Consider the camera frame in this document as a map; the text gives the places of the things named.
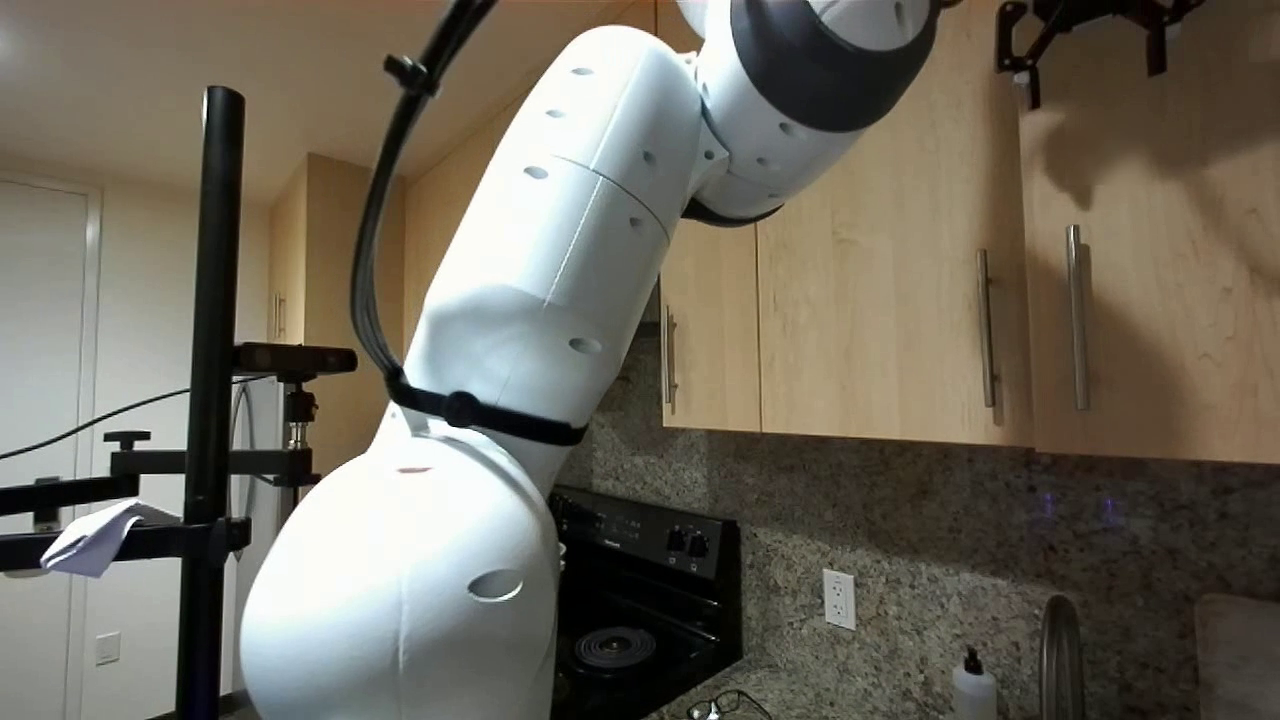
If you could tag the white switch plate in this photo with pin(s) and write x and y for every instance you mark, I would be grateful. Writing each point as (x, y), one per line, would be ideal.
(108, 649)

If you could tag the white crumpled cloth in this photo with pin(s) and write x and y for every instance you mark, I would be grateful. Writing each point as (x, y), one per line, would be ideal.
(95, 540)

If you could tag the narrow wood cabinet door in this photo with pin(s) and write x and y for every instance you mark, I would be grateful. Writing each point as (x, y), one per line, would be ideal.
(715, 340)

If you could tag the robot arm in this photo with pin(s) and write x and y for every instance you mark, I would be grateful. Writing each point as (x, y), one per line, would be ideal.
(450, 520)

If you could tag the light wood wall cabinet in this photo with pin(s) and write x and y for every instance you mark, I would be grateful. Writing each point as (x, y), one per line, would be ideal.
(880, 300)

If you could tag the white room door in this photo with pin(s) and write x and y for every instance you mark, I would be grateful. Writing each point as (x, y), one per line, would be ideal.
(40, 400)

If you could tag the black electric stove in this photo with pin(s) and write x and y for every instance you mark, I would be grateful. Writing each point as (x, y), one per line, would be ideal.
(650, 600)

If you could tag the silver kitchen tap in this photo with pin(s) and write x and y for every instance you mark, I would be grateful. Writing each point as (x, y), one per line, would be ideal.
(1060, 660)

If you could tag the white soap pump bottle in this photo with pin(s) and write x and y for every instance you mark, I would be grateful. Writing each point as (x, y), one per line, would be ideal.
(973, 695)

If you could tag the black stove knob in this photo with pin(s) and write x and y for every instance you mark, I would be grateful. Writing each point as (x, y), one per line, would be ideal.
(698, 545)
(677, 541)

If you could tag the wide wood cabinet door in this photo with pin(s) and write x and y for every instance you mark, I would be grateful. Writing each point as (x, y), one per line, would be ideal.
(870, 320)

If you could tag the black rimmed eyeglasses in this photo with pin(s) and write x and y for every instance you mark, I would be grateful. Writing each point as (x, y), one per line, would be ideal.
(730, 705)

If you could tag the white wall socket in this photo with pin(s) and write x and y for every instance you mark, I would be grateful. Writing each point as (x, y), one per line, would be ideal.
(839, 599)

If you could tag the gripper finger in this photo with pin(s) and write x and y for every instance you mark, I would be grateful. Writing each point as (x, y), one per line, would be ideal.
(1157, 45)
(1015, 40)

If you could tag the coil stove burner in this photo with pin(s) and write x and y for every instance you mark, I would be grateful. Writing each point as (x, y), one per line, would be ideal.
(614, 647)

